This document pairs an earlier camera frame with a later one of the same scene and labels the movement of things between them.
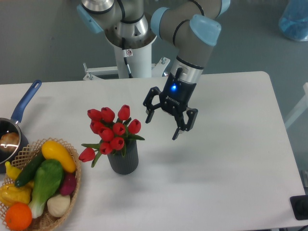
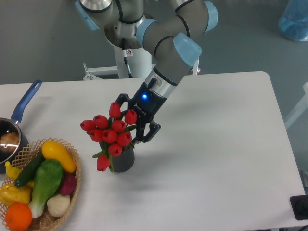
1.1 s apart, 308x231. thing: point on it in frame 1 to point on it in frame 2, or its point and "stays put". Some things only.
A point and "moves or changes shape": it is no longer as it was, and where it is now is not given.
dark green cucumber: [29, 169] stays put
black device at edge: [299, 204] stays put
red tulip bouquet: [113, 133] moves or changes shape
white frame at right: [302, 106] stays put
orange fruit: [18, 216] stays put
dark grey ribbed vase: [127, 163] moves or changes shape
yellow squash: [53, 150] stays put
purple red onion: [69, 184] stays put
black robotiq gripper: [176, 94] to [145, 104]
